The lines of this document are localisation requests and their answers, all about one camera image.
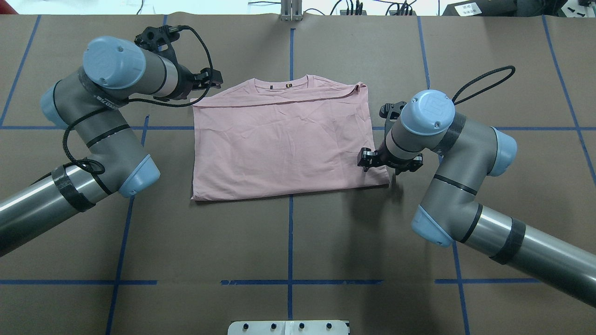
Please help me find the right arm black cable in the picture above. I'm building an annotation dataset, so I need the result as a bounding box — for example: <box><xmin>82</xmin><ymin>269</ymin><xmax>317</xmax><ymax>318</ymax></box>
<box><xmin>451</xmin><ymin>66</ymin><xmax>516</xmax><ymax>107</ymax></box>

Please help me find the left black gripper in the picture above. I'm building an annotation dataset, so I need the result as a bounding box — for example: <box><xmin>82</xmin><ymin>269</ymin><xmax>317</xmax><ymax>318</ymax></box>
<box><xmin>179</xmin><ymin>65</ymin><xmax>223</xmax><ymax>96</ymax></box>

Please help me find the black box with label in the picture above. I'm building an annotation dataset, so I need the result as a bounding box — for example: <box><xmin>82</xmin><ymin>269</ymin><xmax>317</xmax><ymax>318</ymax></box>
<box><xmin>441</xmin><ymin>1</ymin><xmax>483</xmax><ymax>17</ymax></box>

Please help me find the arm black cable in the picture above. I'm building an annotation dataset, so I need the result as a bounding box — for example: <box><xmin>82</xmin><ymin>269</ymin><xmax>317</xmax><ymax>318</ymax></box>
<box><xmin>451</xmin><ymin>66</ymin><xmax>516</xmax><ymax>107</ymax></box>
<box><xmin>62</xmin><ymin>26</ymin><xmax>215</xmax><ymax>176</ymax></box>

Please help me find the aluminium frame post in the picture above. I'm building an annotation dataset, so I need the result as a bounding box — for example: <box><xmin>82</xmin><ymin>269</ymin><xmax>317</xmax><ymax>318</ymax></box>
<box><xmin>279</xmin><ymin>0</ymin><xmax>304</xmax><ymax>22</ymax></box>

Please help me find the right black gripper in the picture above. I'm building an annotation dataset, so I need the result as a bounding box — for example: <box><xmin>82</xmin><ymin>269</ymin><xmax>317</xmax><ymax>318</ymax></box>
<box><xmin>357</xmin><ymin>140</ymin><xmax>424</xmax><ymax>176</ymax></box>

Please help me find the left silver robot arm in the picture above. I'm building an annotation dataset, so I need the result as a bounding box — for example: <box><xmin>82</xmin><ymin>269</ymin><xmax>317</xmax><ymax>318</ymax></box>
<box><xmin>0</xmin><ymin>26</ymin><xmax>223</xmax><ymax>256</ymax></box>

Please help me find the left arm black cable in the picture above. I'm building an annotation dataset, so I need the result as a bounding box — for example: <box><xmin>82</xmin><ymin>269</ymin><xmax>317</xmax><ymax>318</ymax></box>
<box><xmin>62</xmin><ymin>26</ymin><xmax>215</xmax><ymax>176</ymax></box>

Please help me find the pink Snoopy t-shirt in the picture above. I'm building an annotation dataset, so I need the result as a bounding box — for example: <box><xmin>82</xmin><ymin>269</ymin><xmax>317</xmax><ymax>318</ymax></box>
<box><xmin>191</xmin><ymin>75</ymin><xmax>389</xmax><ymax>201</ymax></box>

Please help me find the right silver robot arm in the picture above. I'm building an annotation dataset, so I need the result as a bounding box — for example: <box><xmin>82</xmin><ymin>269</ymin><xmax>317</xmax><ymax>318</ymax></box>
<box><xmin>358</xmin><ymin>90</ymin><xmax>596</xmax><ymax>307</ymax></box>

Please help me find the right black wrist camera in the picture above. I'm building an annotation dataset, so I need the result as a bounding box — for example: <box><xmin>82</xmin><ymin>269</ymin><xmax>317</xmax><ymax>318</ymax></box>
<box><xmin>379</xmin><ymin>101</ymin><xmax>406</xmax><ymax>121</ymax></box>

